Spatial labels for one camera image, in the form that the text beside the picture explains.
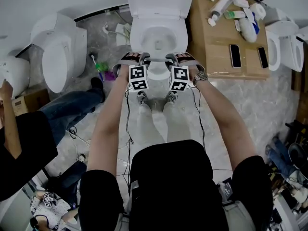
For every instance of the green capped white bottle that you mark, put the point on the green capped white bottle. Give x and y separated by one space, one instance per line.
237 14

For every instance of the small cardboard box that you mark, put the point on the small cardboard box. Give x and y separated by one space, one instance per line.
31 102

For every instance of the person's left sneaker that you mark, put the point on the person's left sneaker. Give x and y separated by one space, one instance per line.
142 98

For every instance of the white toilet paper roll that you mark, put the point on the white toilet paper roll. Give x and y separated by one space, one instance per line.
257 10

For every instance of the white sealant tube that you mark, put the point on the white sealant tube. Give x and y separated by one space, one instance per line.
223 1

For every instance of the large cardboard box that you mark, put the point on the large cardboard box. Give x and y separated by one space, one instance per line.
211 56

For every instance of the small white packet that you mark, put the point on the small white packet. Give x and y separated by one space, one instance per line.
237 25

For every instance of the black smartphone left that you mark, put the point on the black smartphone left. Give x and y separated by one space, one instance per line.
235 56

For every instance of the person's right forearm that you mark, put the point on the person's right forearm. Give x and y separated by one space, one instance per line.
223 124

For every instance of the person's right sneaker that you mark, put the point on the person's right sneaker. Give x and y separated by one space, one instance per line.
172 97

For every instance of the wooden bench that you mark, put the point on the wooden bench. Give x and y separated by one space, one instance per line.
300 85

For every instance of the person's right hand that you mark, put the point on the person's right hand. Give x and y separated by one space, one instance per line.
184 57

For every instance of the white oval bottle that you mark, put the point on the white oval bottle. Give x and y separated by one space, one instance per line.
247 31

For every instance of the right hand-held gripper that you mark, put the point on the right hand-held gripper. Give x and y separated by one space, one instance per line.
179 78

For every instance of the person's white trousers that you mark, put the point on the person's white trousers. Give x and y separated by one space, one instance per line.
146 124

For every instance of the silver wristwatch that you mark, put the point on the silver wristwatch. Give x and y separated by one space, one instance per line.
201 77

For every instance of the small white box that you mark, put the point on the small white box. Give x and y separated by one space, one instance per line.
240 2

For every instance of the black smartphone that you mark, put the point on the black smartphone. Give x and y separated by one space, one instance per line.
235 56
262 57

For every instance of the black round stool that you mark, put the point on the black round stool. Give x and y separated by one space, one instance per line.
298 155

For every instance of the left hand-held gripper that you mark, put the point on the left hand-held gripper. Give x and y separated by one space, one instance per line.
138 78

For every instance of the person's left hand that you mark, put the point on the person's left hand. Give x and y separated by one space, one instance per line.
131 56

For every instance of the person's left forearm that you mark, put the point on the person's left forearm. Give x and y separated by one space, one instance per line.
106 129

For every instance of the person's sneaker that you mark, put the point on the person's sneaker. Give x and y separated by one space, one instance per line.
172 97
142 98

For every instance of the person's black shirt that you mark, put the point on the person's black shirt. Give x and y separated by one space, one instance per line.
168 182

